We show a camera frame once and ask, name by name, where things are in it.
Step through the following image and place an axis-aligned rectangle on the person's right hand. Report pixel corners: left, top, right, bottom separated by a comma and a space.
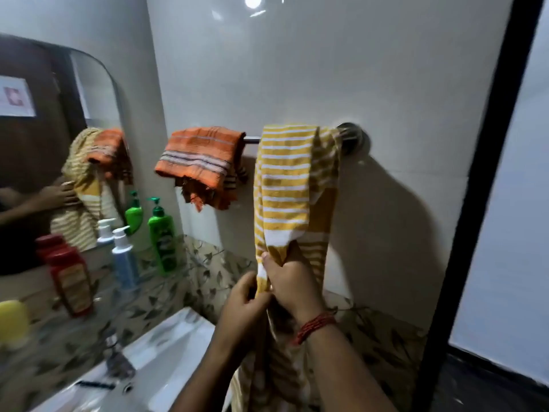
260, 243, 328, 327

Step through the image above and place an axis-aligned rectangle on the person's left hand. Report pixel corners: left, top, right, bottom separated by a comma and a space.
211, 270, 274, 362

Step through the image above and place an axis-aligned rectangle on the white wash basin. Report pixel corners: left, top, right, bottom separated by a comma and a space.
29, 306, 236, 412

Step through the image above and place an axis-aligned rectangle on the yellow striped towel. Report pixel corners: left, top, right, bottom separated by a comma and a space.
226, 124, 344, 412

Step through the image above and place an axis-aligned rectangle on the green pump bottle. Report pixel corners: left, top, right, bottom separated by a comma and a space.
146, 196, 178, 275

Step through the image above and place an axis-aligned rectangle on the blue white pump bottle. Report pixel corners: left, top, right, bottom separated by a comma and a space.
111, 225, 141, 291

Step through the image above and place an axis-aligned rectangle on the orange plaid towel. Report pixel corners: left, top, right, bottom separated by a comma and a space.
153, 125, 249, 213

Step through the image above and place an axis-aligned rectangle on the black comb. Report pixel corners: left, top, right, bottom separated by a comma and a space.
74, 379, 118, 391

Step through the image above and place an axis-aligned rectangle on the red bottle with yellow label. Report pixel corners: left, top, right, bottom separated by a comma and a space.
45, 245, 95, 318

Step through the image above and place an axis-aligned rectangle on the yellow silicone squeeze bottle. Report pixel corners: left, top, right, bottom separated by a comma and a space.
0, 299, 31, 351

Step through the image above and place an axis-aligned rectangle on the person's right forearm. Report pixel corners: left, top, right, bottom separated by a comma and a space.
299, 323, 399, 412

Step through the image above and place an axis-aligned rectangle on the person's left forearm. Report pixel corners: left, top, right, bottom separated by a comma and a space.
168, 338, 259, 412

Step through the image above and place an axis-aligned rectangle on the basin faucet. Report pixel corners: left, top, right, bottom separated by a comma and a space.
102, 333, 138, 381

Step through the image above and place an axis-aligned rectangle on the black towel bar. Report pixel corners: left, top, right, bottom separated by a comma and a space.
241, 122, 365, 157

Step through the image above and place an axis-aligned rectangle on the red thread bracelet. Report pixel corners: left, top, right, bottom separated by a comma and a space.
293, 310, 339, 347

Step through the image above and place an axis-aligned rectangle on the black door frame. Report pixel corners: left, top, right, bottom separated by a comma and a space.
411, 0, 546, 412

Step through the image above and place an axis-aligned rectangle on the rounded wall mirror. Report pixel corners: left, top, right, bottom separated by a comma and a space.
0, 33, 130, 278

